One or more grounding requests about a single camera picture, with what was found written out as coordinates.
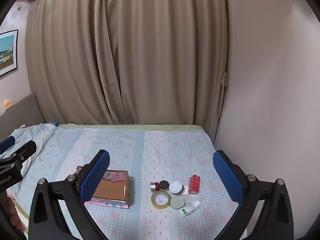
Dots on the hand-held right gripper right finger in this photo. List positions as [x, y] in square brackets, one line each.
[226, 172]

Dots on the white green label bottle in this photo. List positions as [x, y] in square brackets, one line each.
[188, 208]

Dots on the small wall hook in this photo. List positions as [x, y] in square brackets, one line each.
[19, 6]

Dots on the framed wall poster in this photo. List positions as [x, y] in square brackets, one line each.
[7, 52]

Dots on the cardboard box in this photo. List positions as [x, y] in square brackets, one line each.
[110, 187]

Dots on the small orange object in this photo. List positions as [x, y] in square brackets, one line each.
[8, 104]

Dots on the blue patterned cloth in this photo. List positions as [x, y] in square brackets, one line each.
[53, 123]

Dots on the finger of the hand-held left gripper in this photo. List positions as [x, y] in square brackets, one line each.
[25, 150]
[7, 144]

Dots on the grey bed headboard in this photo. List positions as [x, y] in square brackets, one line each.
[25, 110]

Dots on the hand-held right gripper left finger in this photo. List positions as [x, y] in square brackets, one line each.
[96, 170]

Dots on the beige curtain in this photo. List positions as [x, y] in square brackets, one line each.
[125, 55]

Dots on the white crumpled duvet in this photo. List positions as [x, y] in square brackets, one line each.
[37, 135]

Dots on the yellow tape roll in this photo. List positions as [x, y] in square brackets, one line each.
[153, 201]

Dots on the round pale green jar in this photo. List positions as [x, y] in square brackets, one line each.
[177, 202]

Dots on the checked floral bed sheet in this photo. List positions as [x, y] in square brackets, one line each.
[155, 150]

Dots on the small red box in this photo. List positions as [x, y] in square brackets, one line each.
[194, 184]

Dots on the black lid jar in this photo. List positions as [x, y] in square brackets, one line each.
[164, 185]

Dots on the small red silver jar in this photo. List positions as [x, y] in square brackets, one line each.
[154, 187]

